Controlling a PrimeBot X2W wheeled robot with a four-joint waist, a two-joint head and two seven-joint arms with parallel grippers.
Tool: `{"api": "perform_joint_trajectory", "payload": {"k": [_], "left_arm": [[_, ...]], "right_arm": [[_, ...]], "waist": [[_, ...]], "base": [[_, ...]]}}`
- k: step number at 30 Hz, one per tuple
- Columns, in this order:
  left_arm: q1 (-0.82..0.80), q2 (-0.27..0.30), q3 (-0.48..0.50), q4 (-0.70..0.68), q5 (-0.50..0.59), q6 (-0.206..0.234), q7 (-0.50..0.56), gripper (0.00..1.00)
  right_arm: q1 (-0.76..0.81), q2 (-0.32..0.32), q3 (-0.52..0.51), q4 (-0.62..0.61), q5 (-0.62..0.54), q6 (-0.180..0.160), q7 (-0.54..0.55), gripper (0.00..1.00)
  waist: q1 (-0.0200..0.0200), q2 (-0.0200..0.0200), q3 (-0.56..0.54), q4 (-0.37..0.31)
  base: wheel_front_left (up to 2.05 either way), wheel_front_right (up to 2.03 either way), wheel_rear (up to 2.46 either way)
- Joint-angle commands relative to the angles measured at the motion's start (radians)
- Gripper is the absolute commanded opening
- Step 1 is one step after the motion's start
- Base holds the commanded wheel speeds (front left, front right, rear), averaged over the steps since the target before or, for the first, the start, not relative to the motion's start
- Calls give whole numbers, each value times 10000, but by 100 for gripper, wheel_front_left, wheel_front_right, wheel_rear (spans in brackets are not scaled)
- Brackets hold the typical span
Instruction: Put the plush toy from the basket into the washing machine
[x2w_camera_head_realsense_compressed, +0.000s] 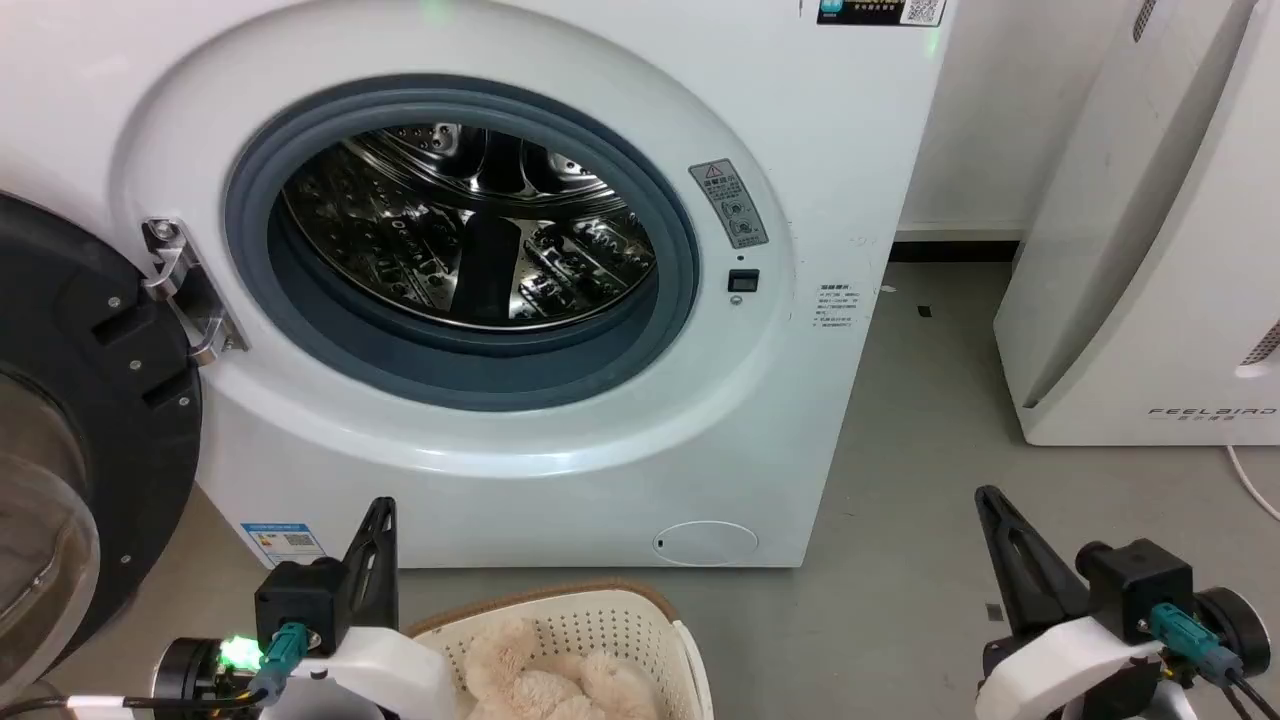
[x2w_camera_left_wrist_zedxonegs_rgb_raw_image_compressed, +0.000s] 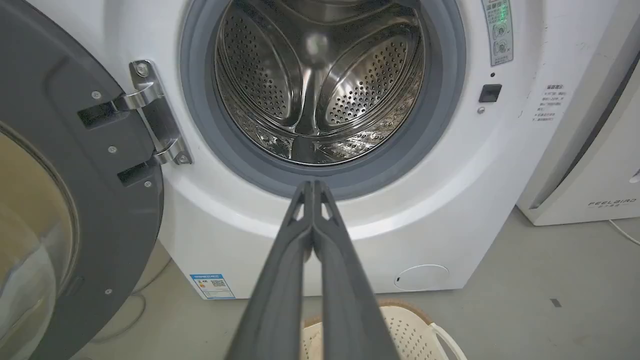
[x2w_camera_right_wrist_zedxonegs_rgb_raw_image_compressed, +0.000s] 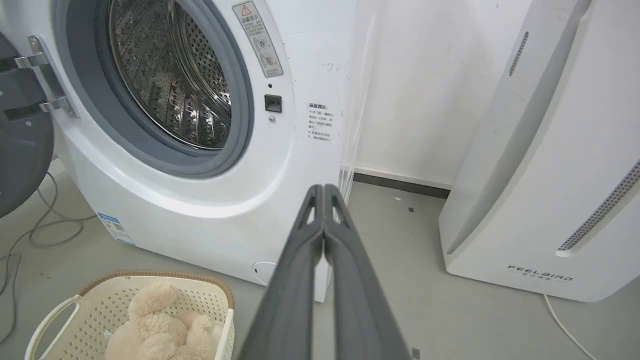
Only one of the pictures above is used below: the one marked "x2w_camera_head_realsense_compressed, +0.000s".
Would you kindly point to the black QR code label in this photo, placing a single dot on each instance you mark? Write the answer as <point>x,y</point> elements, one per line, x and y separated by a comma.
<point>880,10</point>

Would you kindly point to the black wall baseboard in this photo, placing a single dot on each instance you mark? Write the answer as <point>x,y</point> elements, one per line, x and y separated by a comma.
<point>955,250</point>

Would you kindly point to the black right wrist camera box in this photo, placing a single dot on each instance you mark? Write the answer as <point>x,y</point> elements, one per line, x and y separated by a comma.
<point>1135,585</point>

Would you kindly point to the grey warning sticker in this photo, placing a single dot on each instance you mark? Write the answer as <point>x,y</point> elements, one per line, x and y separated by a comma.
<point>730,205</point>

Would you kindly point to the blue energy label sticker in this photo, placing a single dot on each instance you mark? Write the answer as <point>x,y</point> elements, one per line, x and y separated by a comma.
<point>283,543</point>

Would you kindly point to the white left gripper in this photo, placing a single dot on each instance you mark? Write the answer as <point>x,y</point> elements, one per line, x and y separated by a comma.
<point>390,675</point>

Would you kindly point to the small printed text sticker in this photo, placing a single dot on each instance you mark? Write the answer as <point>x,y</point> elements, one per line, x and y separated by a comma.
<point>838,305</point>

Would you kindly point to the stainless steel washing machine drum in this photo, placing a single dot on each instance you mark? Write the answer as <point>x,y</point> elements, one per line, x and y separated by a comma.
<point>420,240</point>

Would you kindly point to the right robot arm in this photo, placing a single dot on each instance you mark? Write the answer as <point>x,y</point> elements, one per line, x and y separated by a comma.
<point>1235,625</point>

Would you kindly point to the black round washer door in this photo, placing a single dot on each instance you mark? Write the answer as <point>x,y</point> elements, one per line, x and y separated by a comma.
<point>110,400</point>

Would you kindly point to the white perforated laundry basket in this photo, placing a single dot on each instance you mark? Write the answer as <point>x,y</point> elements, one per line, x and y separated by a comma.
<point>600,625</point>

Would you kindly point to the oval filter cover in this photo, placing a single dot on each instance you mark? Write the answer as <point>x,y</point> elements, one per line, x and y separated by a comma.
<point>705,543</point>

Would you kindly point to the white front-load washing machine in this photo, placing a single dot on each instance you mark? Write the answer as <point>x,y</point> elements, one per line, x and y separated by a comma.
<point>560,500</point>

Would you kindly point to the white air purifier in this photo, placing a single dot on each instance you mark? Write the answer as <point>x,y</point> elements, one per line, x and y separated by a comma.
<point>1150,250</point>

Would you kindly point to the silver metal door hinge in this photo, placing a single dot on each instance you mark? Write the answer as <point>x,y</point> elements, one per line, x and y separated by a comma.
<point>185,285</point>

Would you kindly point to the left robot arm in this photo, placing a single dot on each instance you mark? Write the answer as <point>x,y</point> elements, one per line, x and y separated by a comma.
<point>190,680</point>

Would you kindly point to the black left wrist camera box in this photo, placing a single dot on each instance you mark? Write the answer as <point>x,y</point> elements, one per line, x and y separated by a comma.
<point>300,595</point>

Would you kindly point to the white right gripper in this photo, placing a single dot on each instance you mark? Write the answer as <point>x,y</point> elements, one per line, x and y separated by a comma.
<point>1060,655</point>

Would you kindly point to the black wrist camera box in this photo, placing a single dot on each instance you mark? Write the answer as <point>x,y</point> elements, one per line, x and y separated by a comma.
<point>300,595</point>
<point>1135,585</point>

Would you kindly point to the beige fluffy plush item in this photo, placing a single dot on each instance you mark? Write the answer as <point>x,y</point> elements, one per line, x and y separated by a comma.
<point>540,685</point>

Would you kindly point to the grey rubber door gasket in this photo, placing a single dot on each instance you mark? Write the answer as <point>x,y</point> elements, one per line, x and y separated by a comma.
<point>460,370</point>

